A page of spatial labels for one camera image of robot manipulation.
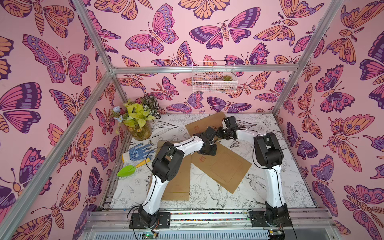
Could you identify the kraft file bag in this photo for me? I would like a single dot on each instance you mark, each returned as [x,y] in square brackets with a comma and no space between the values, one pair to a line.
[178,189]
[226,167]
[214,121]

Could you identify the aluminium frame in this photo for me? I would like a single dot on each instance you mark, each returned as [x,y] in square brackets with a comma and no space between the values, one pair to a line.
[24,203]

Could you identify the potted plant in glass vase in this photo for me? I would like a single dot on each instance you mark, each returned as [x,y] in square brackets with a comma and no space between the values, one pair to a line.
[138,116]

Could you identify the green yellow handled tool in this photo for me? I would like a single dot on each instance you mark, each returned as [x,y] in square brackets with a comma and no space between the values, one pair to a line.
[130,169]

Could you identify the white wire basket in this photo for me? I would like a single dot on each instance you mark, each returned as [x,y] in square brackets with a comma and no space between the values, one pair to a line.
[208,79]

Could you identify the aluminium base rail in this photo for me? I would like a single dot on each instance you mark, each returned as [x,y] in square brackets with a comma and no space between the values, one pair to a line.
[235,224]

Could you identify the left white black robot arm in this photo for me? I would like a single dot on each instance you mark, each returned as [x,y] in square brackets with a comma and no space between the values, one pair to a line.
[165,167]

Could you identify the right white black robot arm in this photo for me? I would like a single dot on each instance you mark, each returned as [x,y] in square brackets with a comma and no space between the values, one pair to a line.
[267,156]

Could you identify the small green succulent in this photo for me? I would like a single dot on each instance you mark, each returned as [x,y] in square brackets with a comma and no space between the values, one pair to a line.
[227,78]

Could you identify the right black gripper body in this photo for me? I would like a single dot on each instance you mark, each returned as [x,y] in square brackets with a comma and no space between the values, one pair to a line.
[225,133]

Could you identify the blue white work glove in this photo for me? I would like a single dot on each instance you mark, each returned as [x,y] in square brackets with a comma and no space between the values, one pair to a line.
[138,152]

